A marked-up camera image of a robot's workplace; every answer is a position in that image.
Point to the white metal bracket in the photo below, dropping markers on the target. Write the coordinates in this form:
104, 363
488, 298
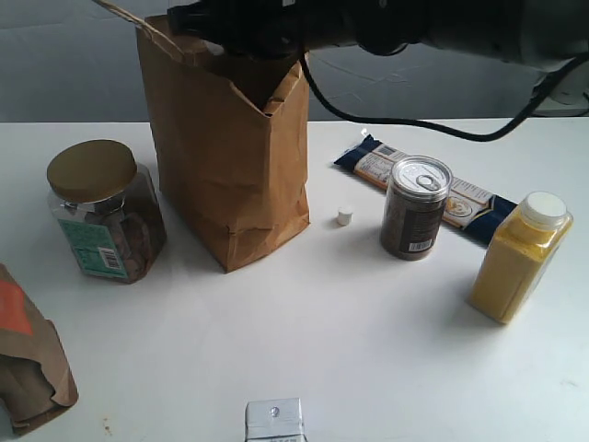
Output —
275, 421

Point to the nut jar with gold lid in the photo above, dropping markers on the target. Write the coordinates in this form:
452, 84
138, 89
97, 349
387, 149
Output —
105, 204

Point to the white stand in background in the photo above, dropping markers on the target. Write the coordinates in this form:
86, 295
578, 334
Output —
569, 99

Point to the yellow grain plastic bottle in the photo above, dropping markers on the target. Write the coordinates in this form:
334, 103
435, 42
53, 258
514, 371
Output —
520, 252

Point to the small white cap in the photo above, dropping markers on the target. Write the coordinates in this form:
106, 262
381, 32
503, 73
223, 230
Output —
344, 216

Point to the blue pasta packet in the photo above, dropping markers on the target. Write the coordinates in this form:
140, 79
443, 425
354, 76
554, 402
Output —
470, 209

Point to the tall brown paper bag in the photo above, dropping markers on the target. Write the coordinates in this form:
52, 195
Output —
231, 141

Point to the dark jar with pull-tab lid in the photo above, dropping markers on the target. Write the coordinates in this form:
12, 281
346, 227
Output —
417, 192

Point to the brown pouch with orange label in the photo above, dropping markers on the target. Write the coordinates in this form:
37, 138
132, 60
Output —
37, 383

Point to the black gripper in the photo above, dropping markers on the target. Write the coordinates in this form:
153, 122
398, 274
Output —
267, 30

